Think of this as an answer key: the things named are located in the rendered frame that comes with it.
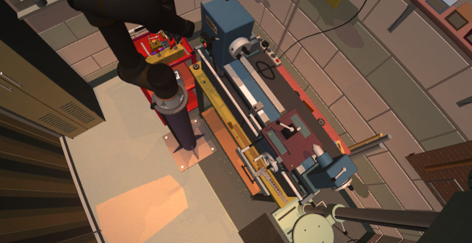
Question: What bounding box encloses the black tool post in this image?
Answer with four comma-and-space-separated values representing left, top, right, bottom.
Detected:
281, 124, 302, 141

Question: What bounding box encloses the blue lathe body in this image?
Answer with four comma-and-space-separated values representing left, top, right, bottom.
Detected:
194, 0, 359, 208

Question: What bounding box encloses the olive metal cabinet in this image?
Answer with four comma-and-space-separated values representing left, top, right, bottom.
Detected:
0, 0, 106, 139

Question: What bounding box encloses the orange red workbench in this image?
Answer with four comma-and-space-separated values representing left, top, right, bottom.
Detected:
194, 43, 374, 236

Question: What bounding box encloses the pink wall shelf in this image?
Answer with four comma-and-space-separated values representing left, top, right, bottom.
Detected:
387, 0, 472, 60

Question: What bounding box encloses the red tool cart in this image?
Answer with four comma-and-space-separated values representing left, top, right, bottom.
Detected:
130, 29, 198, 126

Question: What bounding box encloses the white power strip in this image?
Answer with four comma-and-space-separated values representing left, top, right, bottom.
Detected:
259, 39, 283, 66

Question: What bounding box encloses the brown open box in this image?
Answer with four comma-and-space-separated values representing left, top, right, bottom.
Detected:
443, 2, 472, 32

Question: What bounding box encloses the brown slatted shutter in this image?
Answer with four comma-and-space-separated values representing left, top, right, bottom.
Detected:
0, 106, 105, 243

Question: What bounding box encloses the grey wall bracket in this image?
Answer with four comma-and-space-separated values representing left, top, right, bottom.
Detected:
455, 94, 472, 108

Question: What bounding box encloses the grey lathe chuck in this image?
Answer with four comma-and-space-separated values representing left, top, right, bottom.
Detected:
227, 37, 255, 60

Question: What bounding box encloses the grey steel ruler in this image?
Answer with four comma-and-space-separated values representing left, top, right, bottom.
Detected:
253, 167, 289, 204

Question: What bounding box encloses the yellow chip tray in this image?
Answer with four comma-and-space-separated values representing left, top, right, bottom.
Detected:
189, 61, 297, 209

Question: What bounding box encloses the white carriage handwheel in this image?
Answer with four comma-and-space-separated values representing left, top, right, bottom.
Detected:
263, 154, 280, 173

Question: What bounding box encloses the white lead screw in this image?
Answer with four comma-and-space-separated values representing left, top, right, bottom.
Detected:
196, 48, 260, 137

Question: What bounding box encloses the maroon lathe carriage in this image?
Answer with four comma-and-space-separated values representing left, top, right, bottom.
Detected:
261, 108, 326, 171

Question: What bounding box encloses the yellow parts tray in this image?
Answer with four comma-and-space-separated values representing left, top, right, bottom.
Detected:
145, 45, 186, 66

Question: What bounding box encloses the dark green box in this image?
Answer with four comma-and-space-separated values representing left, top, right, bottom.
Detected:
416, 190, 472, 243

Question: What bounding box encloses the blue tailstock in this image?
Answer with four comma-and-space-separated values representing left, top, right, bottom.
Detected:
307, 144, 359, 193

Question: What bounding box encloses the orange board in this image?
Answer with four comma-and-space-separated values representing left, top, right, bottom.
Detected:
201, 107, 261, 196

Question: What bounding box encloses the brass rod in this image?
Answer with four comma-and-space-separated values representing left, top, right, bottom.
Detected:
346, 132, 384, 151

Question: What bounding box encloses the black lever white knob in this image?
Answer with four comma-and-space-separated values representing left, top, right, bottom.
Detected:
237, 143, 260, 153

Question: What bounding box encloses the grey steel rod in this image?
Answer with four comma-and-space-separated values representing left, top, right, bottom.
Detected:
349, 143, 386, 159
348, 134, 393, 155

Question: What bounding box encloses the pale green machine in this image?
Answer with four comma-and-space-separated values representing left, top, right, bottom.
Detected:
272, 197, 348, 243

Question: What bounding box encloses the dark thick pipe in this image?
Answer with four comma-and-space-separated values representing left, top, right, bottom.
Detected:
312, 203, 442, 232

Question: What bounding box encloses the brown brick block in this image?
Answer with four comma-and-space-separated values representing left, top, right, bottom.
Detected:
237, 213, 289, 243

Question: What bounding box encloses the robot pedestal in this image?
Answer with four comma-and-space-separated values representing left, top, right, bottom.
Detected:
150, 86, 219, 173

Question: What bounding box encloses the brown brick stack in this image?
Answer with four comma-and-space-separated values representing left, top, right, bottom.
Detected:
405, 140, 472, 208

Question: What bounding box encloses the black cable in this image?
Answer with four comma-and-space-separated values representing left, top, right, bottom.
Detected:
277, 0, 390, 60

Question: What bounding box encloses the white tailstock lever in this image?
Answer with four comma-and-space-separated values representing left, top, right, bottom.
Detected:
331, 167, 348, 182

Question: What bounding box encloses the black handwheel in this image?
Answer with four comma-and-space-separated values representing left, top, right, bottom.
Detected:
256, 60, 276, 82

